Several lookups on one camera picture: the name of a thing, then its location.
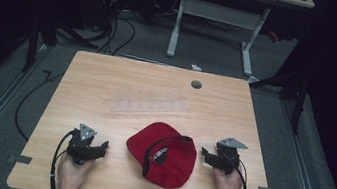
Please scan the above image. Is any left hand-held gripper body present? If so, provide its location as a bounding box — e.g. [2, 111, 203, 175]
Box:
[63, 121, 101, 168]

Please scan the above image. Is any black floor cable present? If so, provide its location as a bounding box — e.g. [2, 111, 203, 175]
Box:
[10, 66, 67, 146]

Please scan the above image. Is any black metal stand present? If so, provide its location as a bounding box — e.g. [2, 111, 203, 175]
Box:
[242, 61, 314, 137]
[20, 9, 104, 83]

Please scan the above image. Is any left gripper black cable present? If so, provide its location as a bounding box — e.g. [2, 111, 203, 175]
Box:
[47, 125, 79, 189]

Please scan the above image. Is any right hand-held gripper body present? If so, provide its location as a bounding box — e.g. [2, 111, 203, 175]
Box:
[210, 134, 251, 179]

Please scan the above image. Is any person's left hand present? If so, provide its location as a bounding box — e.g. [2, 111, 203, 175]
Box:
[53, 150, 97, 189]

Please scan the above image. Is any red baseball cap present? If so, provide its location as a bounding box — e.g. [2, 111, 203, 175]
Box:
[120, 117, 202, 189]

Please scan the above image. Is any white desk frame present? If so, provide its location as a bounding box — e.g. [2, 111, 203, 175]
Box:
[164, 0, 317, 86]

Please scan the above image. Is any grey table grommet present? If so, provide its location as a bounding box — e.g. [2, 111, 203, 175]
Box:
[190, 79, 204, 91]

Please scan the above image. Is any white paper scrap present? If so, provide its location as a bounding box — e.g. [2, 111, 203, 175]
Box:
[189, 63, 203, 73]

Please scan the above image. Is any person's right hand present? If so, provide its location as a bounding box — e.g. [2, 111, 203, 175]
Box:
[209, 163, 246, 189]

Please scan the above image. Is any bundle of black cables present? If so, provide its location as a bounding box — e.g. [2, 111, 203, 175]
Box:
[92, 0, 142, 60]

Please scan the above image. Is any small red object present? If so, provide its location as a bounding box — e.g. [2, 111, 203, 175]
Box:
[266, 30, 283, 46]

